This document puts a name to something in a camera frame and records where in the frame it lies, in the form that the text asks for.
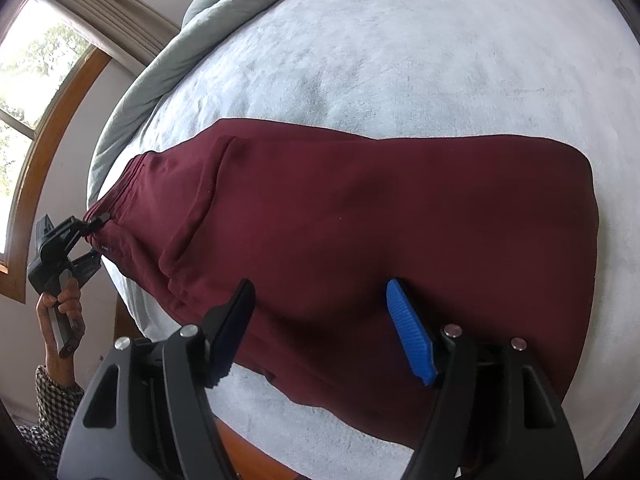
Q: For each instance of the checkered sleeve forearm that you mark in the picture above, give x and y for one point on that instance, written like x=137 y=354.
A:
x=56 y=407

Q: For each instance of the person's left hand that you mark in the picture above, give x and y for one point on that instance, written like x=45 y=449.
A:
x=61 y=369

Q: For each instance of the beige curtain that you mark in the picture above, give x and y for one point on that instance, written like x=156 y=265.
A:
x=129 y=31

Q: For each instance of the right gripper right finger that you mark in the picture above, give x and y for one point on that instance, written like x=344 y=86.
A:
x=494 y=415

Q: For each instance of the wooden window frame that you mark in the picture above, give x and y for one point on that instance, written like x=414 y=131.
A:
x=48 y=137

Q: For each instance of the grey-green quilt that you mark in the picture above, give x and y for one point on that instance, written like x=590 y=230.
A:
x=205 y=24

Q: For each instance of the maroon pants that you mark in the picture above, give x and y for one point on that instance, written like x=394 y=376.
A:
x=499 y=233

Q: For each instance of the white fleece bed sheet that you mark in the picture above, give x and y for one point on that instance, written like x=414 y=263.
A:
x=564 y=69

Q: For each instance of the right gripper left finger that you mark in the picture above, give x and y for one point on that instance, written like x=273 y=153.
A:
x=146 y=413

